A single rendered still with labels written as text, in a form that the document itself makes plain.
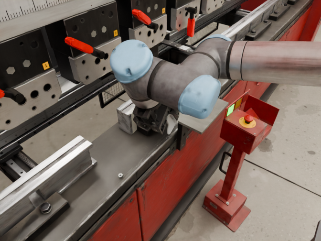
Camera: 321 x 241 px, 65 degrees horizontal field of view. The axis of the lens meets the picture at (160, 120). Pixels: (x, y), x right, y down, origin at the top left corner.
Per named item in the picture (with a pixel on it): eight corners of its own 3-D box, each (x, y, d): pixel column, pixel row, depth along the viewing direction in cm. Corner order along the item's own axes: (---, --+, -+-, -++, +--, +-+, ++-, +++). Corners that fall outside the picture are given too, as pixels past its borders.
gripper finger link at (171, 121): (168, 138, 75) (155, 126, 67) (175, 120, 76) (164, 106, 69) (177, 141, 73) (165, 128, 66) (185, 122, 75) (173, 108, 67)
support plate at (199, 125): (201, 135, 76) (201, 132, 75) (135, 102, 88) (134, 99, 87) (228, 104, 86) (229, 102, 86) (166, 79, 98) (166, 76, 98)
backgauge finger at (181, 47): (181, 58, 111) (182, 48, 108) (136, 42, 123) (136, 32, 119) (196, 48, 118) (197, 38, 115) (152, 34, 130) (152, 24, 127)
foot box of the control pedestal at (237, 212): (234, 233, 153) (238, 224, 145) (201, 206, 166) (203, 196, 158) (251, 211, 164) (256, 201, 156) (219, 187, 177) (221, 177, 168)
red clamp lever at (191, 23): (192, 38, 88) (195, 9, 81) (182, 35, 89) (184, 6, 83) (195, 36, 89) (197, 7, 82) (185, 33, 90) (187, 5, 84)
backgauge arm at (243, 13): (253, 32, 190) (258, 13, 181) (182, 13, 219) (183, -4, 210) (257, 28, 195) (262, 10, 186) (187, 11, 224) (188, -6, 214)
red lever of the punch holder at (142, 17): (140, 9, 61) (159, 25, 70) (128, 5, 63) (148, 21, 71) (138, 16, 61) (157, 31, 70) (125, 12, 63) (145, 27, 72)
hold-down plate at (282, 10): (276, 21, 172) (277, 16, 169) (268, 19, 174) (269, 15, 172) (289, 8, 189) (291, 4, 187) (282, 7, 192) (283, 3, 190)
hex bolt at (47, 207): (45, 215, 66) (43, 213, 65) (38, 209, 67) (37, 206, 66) (53, 208, 68) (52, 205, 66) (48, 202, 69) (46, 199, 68)
